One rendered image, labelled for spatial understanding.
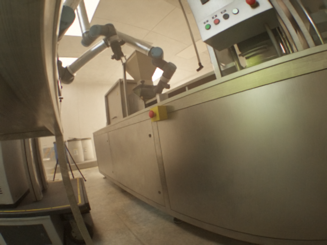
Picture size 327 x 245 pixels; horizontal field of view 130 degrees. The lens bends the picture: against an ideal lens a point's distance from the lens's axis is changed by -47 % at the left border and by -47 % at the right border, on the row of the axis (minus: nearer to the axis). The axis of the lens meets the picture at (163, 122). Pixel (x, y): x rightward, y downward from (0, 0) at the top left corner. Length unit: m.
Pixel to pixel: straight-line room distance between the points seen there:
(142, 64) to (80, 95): 3.76
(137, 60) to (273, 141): 1.40
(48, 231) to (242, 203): 0.94
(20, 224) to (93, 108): 4.54
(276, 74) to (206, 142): 0.37
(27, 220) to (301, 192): 1.17
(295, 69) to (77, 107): 4.99
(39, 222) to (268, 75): 1.17
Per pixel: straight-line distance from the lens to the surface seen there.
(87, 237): 0.57
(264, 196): 0.57
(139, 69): 1.57
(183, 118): 0.66
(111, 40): 1.16
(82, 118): 4.93
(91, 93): 5.20
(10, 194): 0.99
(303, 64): 0.51
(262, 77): 0.51
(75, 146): 3.85
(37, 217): 0.89
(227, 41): 0.71
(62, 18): 0.93
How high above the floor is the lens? 0.64
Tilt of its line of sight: 4 degrees up
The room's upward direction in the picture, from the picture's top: 9 degrees counter-clockwise
